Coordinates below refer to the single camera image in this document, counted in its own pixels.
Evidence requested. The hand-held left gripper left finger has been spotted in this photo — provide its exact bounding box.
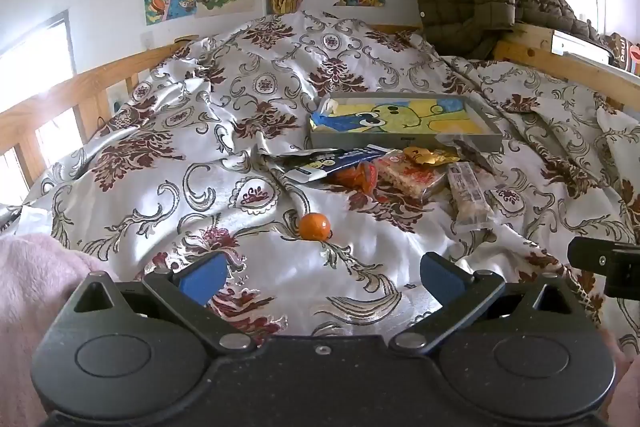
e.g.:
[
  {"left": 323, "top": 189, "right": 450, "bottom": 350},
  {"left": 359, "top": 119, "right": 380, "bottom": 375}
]
[{"left": 65, "top": 251, "right": 257, "bottom": 354}]

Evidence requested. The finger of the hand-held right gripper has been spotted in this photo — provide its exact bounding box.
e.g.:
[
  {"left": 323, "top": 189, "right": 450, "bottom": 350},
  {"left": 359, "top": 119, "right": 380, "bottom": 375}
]
[{"left": 567, "top": 236, "right": 640, "bottom": 280}]

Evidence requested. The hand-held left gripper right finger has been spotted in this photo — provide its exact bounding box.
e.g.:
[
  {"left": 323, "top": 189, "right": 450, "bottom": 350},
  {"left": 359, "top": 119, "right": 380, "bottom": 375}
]
[{"left": 390, "top": 251, "right": 576, "bottom": 355}]

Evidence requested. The clear biscuit bar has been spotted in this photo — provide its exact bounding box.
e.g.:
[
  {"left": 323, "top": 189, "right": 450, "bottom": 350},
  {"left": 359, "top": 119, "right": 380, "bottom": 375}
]
[{"left": 446, "top": 162, "right": 494, "bottom": 231}]

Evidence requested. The clear rice cracker packet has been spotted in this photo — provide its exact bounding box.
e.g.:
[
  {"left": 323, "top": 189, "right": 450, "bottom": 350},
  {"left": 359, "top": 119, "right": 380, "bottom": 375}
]
[{"left": 375, "top": 154, "right": 448, "bottom": 200}]

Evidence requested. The tangerine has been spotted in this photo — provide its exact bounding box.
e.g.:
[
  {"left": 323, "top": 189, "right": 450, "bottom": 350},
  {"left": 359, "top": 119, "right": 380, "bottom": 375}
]
[{"left": 299, "top": 213, "right": 334, "bottom": 242}]

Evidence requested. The golden snack packet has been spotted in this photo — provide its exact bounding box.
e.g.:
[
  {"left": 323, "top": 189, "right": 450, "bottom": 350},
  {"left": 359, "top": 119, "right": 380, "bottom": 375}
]
[{"left": 402, "top": 146, "right": 458, "bottom": 168}]

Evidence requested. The orange snack packet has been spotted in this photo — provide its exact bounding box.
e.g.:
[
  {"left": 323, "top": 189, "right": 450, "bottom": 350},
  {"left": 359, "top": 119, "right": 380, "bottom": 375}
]
[{"left": 330, "top": 162, "right": 381, "bottom": 196}]

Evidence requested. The grey tray with cartoon print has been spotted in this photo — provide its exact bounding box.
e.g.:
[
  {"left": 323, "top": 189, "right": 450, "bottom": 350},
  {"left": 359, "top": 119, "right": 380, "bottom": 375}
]
[{"left": 307, "top": 92, "right": 503, "bottom": 154}]

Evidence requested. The dark blue snack packet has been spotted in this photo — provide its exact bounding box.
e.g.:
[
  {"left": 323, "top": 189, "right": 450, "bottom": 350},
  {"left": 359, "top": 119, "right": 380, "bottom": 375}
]
[{"left": 277, "top": 147, "right": 401, "bottom": 186}]

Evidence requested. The floral satin blanket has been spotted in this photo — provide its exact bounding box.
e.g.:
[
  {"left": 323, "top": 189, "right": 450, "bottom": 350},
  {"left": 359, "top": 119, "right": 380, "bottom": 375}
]
[{"left": 0, "top": 9, "right": 640, "bottom": 343}]

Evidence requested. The pink fleece blanket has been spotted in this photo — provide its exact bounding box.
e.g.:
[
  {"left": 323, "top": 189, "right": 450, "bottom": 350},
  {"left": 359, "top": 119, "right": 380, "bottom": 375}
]
[{"left": 0, "top": 232, "right": 118, "bottom": 427}]

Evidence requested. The brown printed bag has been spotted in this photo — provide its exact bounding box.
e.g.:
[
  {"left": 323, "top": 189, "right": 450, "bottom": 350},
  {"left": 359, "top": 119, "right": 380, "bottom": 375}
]
[{"left": 600, "top": 34, "right": 640, "bottom": 76}]

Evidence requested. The white flat box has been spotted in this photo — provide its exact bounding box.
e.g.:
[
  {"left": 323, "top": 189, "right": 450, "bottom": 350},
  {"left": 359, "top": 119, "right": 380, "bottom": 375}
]
[{"left": 550, "top": 29, "right": 617, "bottom": 58}]

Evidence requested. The window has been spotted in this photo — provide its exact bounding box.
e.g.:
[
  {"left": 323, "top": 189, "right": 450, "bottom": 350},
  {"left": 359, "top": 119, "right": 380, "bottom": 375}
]
[{"left": 0, "top": 9, "right": 77, "bottom": 188}]

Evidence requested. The wooden bed frame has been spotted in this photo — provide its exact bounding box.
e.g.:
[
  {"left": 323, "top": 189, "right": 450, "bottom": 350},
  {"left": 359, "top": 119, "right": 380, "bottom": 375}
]
[{"left": 0, "top": 22, "right": 640, "bottom": 188}]

